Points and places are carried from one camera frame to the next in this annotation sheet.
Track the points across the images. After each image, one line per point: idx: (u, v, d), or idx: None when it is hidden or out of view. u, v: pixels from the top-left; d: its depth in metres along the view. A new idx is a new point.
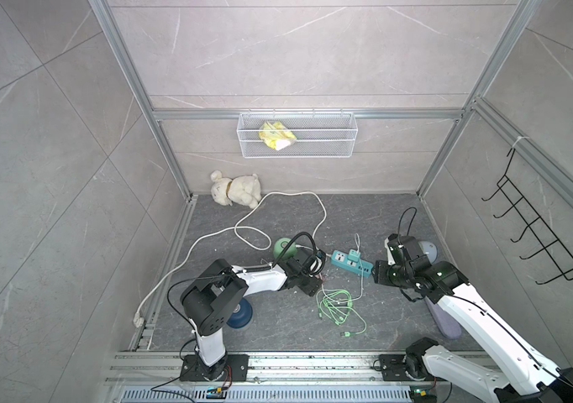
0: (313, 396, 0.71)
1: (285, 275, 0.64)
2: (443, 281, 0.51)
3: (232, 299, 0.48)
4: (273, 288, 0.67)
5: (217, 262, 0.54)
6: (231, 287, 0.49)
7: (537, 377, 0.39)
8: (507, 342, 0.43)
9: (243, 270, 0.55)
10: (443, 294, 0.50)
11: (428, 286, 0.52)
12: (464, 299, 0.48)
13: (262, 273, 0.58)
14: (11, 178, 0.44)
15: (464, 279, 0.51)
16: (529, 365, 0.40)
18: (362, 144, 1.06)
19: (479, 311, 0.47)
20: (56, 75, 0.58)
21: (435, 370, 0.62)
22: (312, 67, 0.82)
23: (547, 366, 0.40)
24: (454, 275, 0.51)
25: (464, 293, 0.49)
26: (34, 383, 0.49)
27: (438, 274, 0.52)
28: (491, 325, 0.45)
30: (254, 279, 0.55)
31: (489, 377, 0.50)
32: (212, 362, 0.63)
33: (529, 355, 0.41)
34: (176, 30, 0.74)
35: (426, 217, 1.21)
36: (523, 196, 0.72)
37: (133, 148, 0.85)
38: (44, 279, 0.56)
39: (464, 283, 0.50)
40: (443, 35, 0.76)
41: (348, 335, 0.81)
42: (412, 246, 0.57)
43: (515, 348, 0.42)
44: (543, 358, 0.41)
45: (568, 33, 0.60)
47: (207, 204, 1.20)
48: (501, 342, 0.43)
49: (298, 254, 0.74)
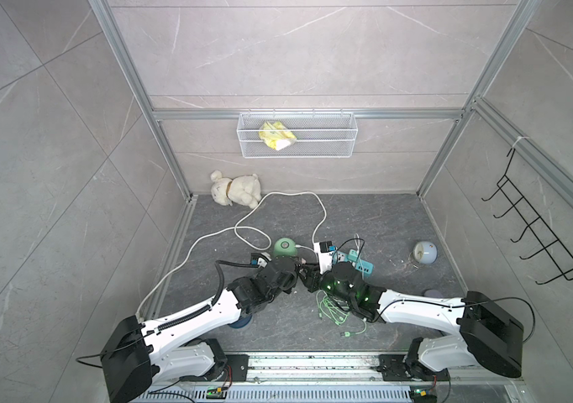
0: (313, 396, 0.71)
1: (236, 307, 0.52)
2: (374, 306, 0.60)
3: (132, 371, 0.39)
4: (228, 321, 0.53)
5: (127, 321, 0.44)
6: (136, 354, 0.40)
7: (453, 316, 0.47)
8: (426, 308, 0.52)
9: (156, 329, 0.44)
10: (381, 314, 0.60)
11: (370, 316, 0.61)
12: (387, 306, 0.58)
13: (186, 325, 0.47)
14: (11, 178, 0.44)
15: (380, 288, 0.63)
16: (445, 313, 0.49)
18: (362, 144, 1.06)
19: (400, 302, 0.57)
20: (56, 75, 0.58)
21: (438, 367, 0.61)
22: (312, 66, 0.82)
23: (454, 304, 0.49)
24: (376, 294, 0.63)
25: (386, 299, 0.60)
26: (34, 383, 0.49)
27: (368, 300, 0.63)
28: (411, 306, 0.54)
30: (177, 335, 0.45)
31: (460, 340, 0.54)
32: (204, 370, 0.63)
33: (441, 306, 0.50)
34: (176, 30, 0.74)
35: (426, 217, 1.21)
36: (523, 196, 0.72)
37: (133, 148, 0.85)
38: (44, 279, 0.56)
39: (382, 290, 0.62)
40: (443, 35, 0.76)
41: (348, 335, 0.81)
42: (357, 279, 0.59)
43: (431, 310, 0.51)
44: (449, 300, 0.50)
45: (568, 33, 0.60)
47: (207, 204, 1.20)
48: (423, 312, 0.52)
49: (268, 271, 0.56)
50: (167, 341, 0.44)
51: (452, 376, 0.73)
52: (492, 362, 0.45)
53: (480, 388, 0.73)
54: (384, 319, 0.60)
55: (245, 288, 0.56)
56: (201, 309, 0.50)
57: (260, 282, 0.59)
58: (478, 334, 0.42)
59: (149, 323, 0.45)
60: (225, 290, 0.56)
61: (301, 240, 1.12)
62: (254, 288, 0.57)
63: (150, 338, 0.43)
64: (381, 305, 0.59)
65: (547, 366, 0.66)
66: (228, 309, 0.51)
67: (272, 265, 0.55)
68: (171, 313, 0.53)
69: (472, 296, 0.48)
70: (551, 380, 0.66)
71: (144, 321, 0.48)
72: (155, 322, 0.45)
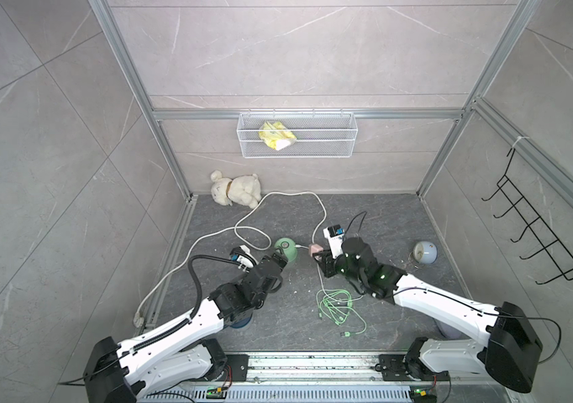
0: (313, 396, 0.71)
1: (218, 317, 0.50)
2: (388, 284, 0.57)
3: (107, 397, 0.38)
4: (214, 330, 0.52)
5: (105, 342, 0.43)
6: (112, 377, 0.40)
7: (482, 321, 0.44)
8: (453, 306, 0.48)
9: (131, 350, 0.43)
10: (393, 294, 0.56)
11: (381, 293, 0.58)
12: (407, 289, 0.55)
13: (164, 342, 0.45)
14: (11, 178, 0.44)
15: (403, 270, 0.59)
16: (474, 316, 0.46)
18: (362, 144, 1.06)
19: (422, 290, 0.53)
20: (56, 75, 0.58)
21: (438, 368, 0.62)
22: (312, 66, 0.82)
23: (486, 310, 0.46)
24: (396, 274, 0.59)
25: (407, 283, 0.56)
26: (34, 383, 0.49)
27: (383, 277, 0.59)
28: (434, 298, 0.51)
30: (155, 353, 0.44)
31: (471, 346, 0.53)
32: (200, 374, 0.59)
33: (470, 307, 0.47)
34: (176, 30, 0.74)
35: (426, 217, 1.21)
36: (523, 196, 0.72)
37: (133, 148, 0.85)
38: (44, 279, 0.56)
39: (404, 274, 0.58)
40: (443, 35, 0.76)
41: (348, 335, 0.81)
42: (365, 252, 0.58)
43: (459, 309, 0.48)
44: (480, 306, 0.47)
45: (568, 33, 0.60)
47: (207, 204, 1.20)
48: (447, 309, 0.49)
49: (251, 276, 0.55)
50: (144, 359, 0.43)
51: (452, 376, 0.73)
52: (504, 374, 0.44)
53: (481, 388, 0.73)
54: (396, 303, 0.58)
55: (228, 295, 0.54)
56: (179, 324, 0.48)
57: (245, 287, 0.57)
58: (510, 351, 0.40)
59: (123, 343, 0.44)
60: (205, 300, 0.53)
61: (301, 240, 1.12)
62: (239, 295, 0.56)
63: (125, 359, 0.42)
64: (398, 287, 0.56)
65: (547, 366, 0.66)
66: (209, 320, 0.50)
67: (257, 269, 0.54)
68: (150, 331, 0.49)
69: (507, 308, 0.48)
70: (552, 380, 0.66)
71: (120, 342, 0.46)
72: (131, 342, 0.44)
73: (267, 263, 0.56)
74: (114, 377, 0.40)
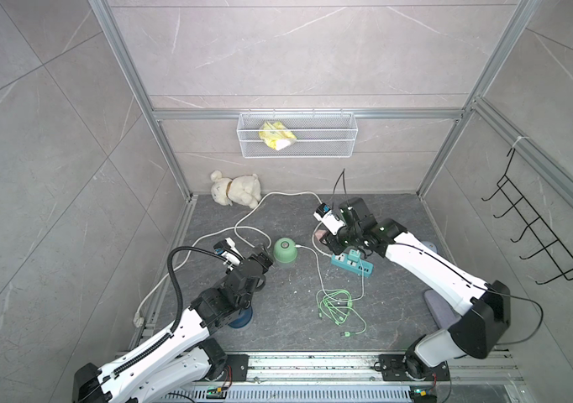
0: (314, 396, 0.71)
1: (201, 327, 0.49)
2: (386, 237, 0.55)
3: None
4: (200, 338, 0.51)
5: (87, 367, 0.43)
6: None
7: (467, 293, 0.44)
8: (443, 271, 0.48)
9: (112, 374, 0.42)
10: (387, 245, 0.55)
11: (374, 243, 0.56)
12: (405, 243, 0.53)
13: (144, 361, 0.44)
14: (11, 178, 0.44)
15: (403, 227, 0.56)
16: (463, 286, 0.45)
18: (362, 144, 1.06)
19: (417, 251, 0.52)
20: (56, 75, 0.58)
21: (432, 359, 0.62)
22: (312, 66, 0.82)
23: (475, 283, 0.45)
24: (395, 228, 0.56)
25: (405, 239, 0.54)
26: (34, 384, 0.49)
27: (381, 228, 0.57)
28: (429, 260, 0.50)
30: (137, 374, 0.43)
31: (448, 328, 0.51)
32: (202, 374, 0.63)
33: (462, 277, 0.47)
34: (176, 30, 0.74)
35: (426, 217, 1.21)
36: (523, 196, 0.72)
37: (134, 148, 0.85)
38: (44, 279, 0.56)
39: (404, 232, 0.55)
40: (443, 34, 0.75)
41: (348, 335, 0.81)
42: (359, 206, 0.60)
43: (448, 275, 0.47)
44: (471, 277, 0.47)
45: (568, 33, 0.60)
47: (207, 204, 1.20)
48: (437, 274, 0.48)
49: (231, 279, 0.53)
50: (125, 382, 0.42)
51: (452, 376, 0.73)
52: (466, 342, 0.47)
53: (481, 388, 0.73)
54: (386, 256, 0.57)
55: (211, 302, 0.53)
56: (160, 340, 0.47)
57: (228, 291, 0.56)
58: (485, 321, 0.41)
59: (105, 368, 0.43)
60: (186, 310, 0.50)
61: (301, 239, 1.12)
62: (223, 299, 0.54)
63: (107, 384, 0.41)
64: (395, 240, 0.54)
65: (547, 366, 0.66)
66: (191, 330, 0.49)
67: (237, 271, 0.52)
68: (132, 350, 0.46)
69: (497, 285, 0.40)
70: (552, 380, 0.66)
71: (101, 366, 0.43)
72: (112, 366, 0.43)
73: (248, 263, 0.55)
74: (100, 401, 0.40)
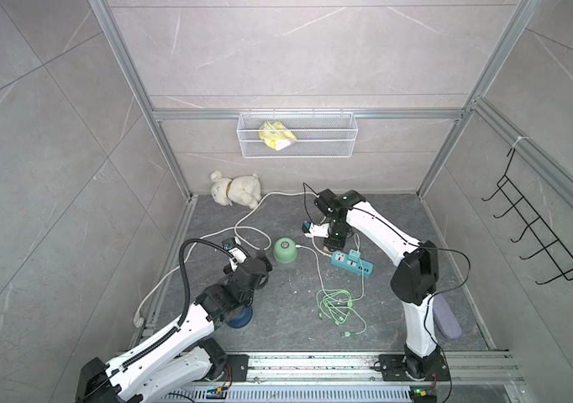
0: (313, 396, 0.71)
1: (206, 321, 0.50)
2: (347, 204, 0.64)
3: None
4: (205, 334, 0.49)
5: (93, 363, 0.42)
6: (105, 395, 0.39)
7: (402, 248, 0.54)
8: (386, 232, 0.57)
9: (121, 367, 0.43)
10: (347, 211, 0.64)
11: (338, 210, 0.65)
12: (360, 211, 0.62)
13: (153, 354, 0.45)
14: (11, 177, 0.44)
15: (362, 197, 0.65)
16: (399, 243, 0.55)
18: (362, 144, 1.06)
19: (370, 216, 0.61)
20: (56, 75, 0.58)
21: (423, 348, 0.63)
22: (312, 66, 0.82)
23: (411, 240, 0.55)
24: (356, 199, 0.65)
25: (362, 207, 0.63)
26: (34, 384, 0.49)
27: (344, 199, 0.65)
28: (377, 223, 0.59)
30: (146, 367, 0.43)
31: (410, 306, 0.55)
32: (203, 372, 0.63)
33: (401, 237, 0.56)
34: (176, 30, 0.74)
35: (426, 217, 1.21)
36: (523, 196, 0.72)
37: (134, 148, 0.85)
38: (44, 279, 0.56)
39: (363, 202, 0.64)
40: (443, 35, 0.76)
41: (348, 335, 0.81)
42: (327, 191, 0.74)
43: (390, 235, 0.57)
44: (410, 238, 0.56)
45: (568, 33, 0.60)
47: (207, 204, 1.20)
48: (381, 233, 0.58)
49: (236, 274, 0.55)
50: (134, 374, 0.42)
51: (452, 376, 0.73)
52: (401, 287, 0.57)
53: (481, 388, 0.73)
54: (350, 223, 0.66)
55: (216, 297, 0.54)
56: (167, 332, 0.48)
57: (233, 286, 0.57)
58: (411, 268, 0.51)
59: (113, 362, 0.43)
60: (192, 305, 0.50)
61: (301, 240, 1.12)
62: (228, 294, 0.56)
63: (116, 378, 0.41)
64: (353, 207, 0.63)
65: (548, 365, 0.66)
66: (198, 324, 0.49)
67: (242, 267, 0.54)
68: (139, 344, 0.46)
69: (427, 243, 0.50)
70: (552, 380, 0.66)
71: (108, 361, 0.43)
72: (119, 359, 0.43)
73: (253, 259, 0.57)
74: (108, 395, 0.39)
